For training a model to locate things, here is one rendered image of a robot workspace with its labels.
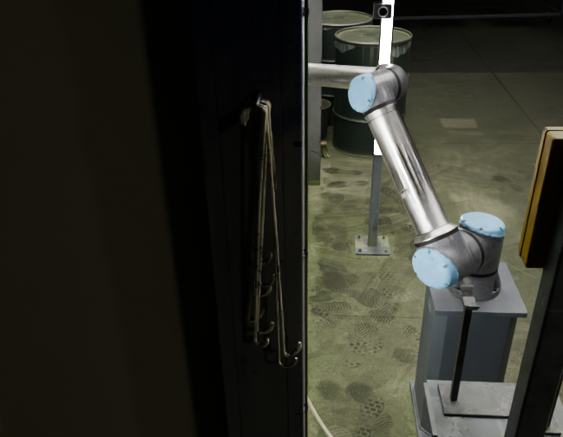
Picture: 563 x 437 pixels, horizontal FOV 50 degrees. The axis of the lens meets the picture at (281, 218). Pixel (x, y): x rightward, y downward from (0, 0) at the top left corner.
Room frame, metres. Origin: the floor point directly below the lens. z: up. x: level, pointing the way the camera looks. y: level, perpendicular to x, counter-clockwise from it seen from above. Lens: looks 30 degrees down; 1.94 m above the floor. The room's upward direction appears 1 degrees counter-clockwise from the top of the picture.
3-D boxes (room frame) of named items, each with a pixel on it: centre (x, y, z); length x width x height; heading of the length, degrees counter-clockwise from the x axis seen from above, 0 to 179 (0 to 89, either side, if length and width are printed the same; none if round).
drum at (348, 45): (4.56, -0.71, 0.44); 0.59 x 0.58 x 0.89; 10
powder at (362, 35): (4.56, -0.71, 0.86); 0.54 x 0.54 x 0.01
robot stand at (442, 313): (1.76, -0.68, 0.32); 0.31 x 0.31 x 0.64; 85
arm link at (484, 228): (1.75, -0.67, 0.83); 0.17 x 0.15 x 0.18; 128
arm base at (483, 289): (1.76, -0.68, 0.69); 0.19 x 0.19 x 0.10
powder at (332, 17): (5.18, -0.51, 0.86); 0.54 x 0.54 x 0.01
